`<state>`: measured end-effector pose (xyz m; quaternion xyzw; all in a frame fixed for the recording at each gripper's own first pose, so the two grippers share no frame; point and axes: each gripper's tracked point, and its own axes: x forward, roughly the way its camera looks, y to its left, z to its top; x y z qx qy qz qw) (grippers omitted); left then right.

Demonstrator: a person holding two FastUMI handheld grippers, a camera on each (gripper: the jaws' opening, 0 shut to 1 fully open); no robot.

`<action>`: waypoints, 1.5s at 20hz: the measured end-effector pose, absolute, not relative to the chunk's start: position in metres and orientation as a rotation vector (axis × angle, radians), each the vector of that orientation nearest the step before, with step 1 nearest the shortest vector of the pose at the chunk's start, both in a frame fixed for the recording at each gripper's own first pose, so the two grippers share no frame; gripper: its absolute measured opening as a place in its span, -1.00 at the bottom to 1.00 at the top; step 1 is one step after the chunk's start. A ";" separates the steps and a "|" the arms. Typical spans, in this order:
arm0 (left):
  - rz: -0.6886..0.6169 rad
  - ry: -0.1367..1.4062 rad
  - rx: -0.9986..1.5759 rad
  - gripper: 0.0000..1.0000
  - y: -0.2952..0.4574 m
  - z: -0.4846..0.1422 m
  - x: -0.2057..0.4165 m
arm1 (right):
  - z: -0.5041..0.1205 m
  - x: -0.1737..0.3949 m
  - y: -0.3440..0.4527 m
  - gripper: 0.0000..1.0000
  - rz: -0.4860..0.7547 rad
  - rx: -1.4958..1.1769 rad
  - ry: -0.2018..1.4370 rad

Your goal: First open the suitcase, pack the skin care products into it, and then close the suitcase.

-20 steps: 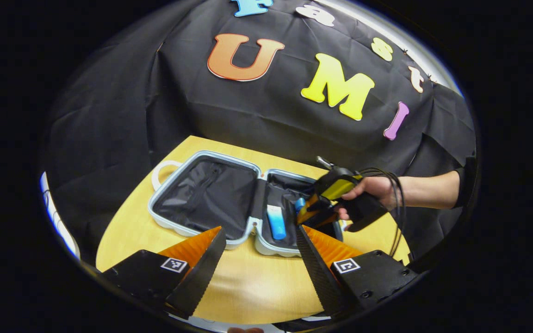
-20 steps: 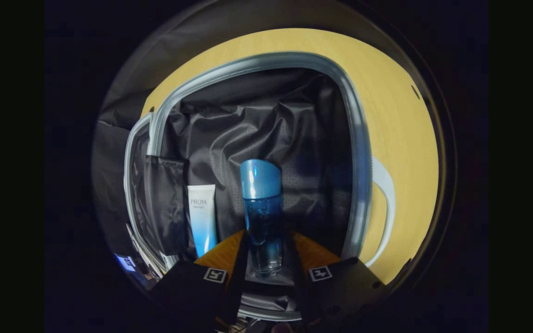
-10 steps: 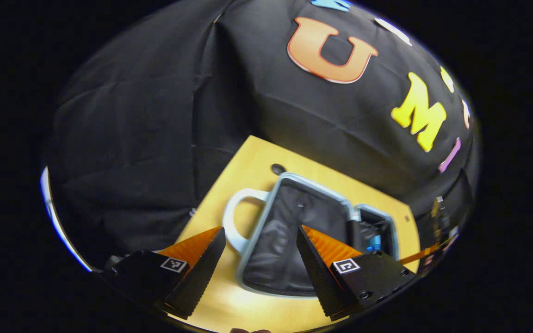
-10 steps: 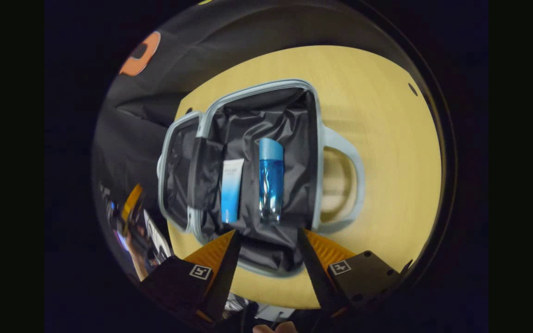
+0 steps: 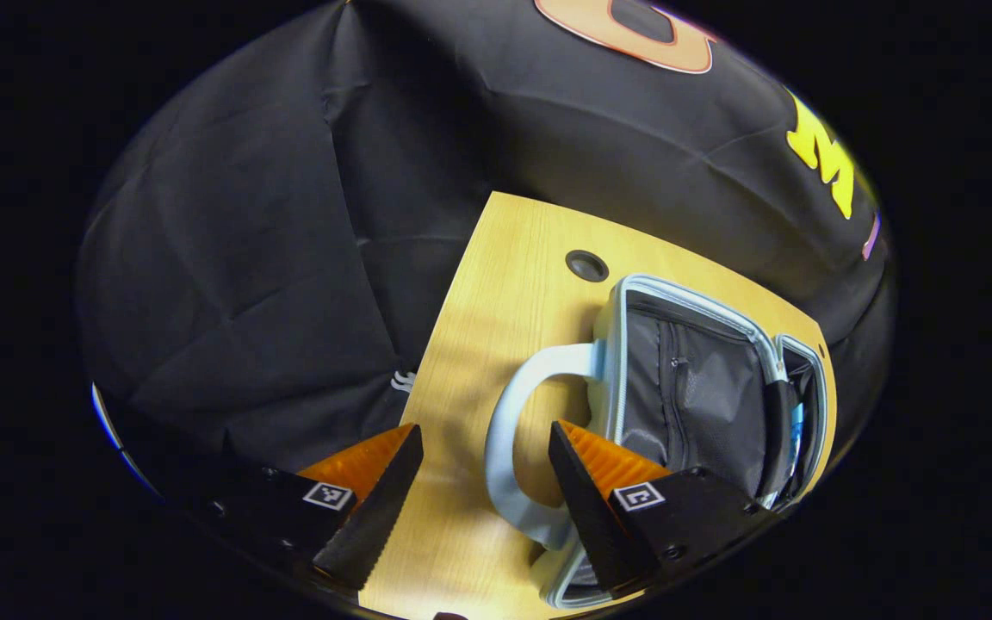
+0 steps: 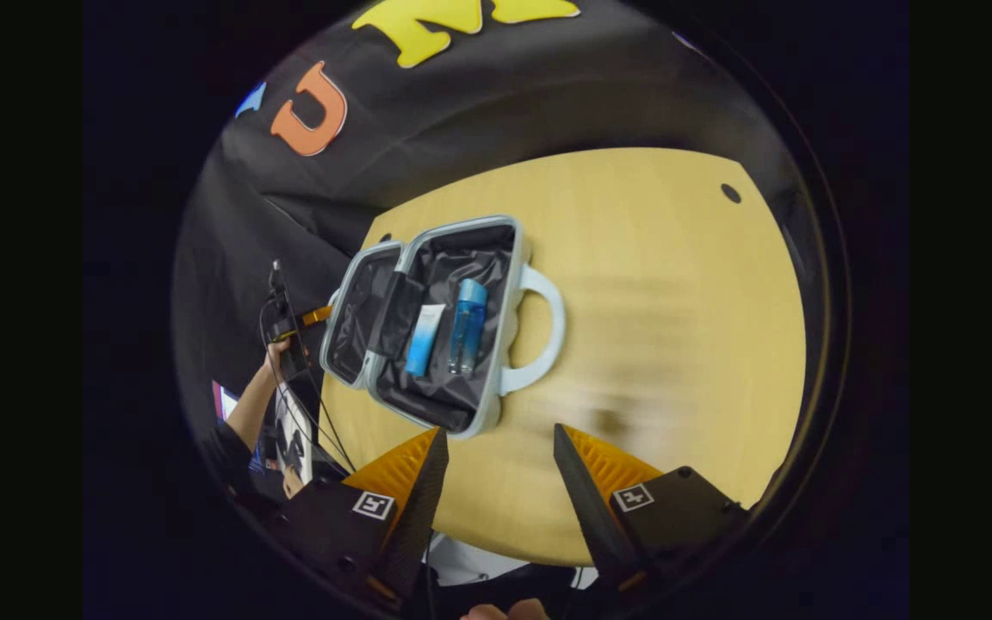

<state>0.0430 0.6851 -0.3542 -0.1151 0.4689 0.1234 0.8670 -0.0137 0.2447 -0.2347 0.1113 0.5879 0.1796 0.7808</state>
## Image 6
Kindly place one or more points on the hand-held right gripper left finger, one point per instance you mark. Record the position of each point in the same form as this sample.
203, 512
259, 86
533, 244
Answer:
332, 525

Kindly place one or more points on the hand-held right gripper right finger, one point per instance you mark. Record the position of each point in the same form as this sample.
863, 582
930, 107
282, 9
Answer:
685, 512

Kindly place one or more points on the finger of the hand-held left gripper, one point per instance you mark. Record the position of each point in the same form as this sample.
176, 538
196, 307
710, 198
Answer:
317, 315

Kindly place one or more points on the blue and white tube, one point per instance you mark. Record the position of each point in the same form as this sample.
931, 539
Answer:
423, 344

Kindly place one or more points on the light blue small suitcase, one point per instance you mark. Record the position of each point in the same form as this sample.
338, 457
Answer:
440, 396

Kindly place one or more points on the blue-capped clear bottle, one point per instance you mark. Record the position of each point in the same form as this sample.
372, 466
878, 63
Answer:
468, 327

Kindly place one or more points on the person's white shirt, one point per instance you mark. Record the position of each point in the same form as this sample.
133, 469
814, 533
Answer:
470, 564

